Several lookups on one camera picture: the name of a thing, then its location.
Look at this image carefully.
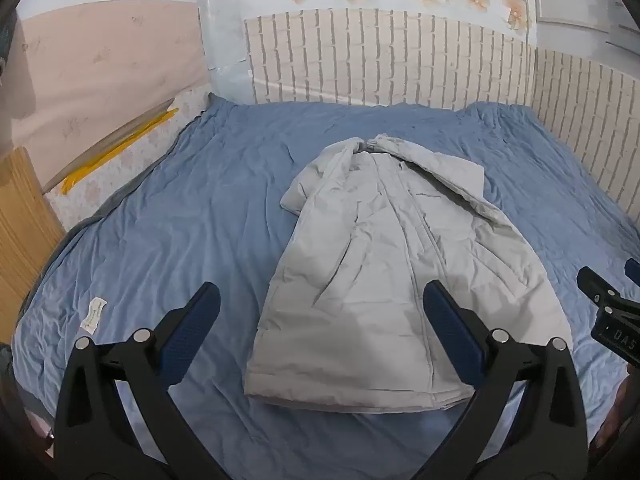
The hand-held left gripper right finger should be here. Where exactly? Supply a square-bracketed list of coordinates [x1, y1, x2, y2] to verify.
[422, 280, 590, 480]

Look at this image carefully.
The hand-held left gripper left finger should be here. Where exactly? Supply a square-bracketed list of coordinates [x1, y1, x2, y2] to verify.
[54, 282, 231, 480]

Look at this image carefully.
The light grey padded coat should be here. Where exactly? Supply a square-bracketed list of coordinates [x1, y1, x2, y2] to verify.
[243, 132, 574, 415]

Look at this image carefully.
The person's right hand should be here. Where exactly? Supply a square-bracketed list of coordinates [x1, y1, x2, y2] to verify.
[590, 365, 633, 457]

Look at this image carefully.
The white sheet label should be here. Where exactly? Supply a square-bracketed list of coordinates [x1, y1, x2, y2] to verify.
[80, 298, 109, 335]

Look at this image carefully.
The blue bed sheet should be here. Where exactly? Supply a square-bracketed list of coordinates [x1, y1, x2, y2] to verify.
[11, 101, 640, 480]

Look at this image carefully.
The floral mattress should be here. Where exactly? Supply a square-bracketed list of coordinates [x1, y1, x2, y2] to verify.
[47, 92, 212, 235]

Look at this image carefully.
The yellow plastic strip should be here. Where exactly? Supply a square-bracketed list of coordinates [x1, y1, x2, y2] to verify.
[61, 107, 180, 195]

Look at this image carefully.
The pink headboard panel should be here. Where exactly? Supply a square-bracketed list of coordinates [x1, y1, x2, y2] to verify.
[9, 0, 211, 192]

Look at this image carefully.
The clear plastic sheet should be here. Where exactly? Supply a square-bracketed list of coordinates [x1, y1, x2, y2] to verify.
[194, 0, 254, 106]

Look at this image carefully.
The brick pattern wall panel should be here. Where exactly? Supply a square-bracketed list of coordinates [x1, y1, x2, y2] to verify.
[244, 7, 640, 217]

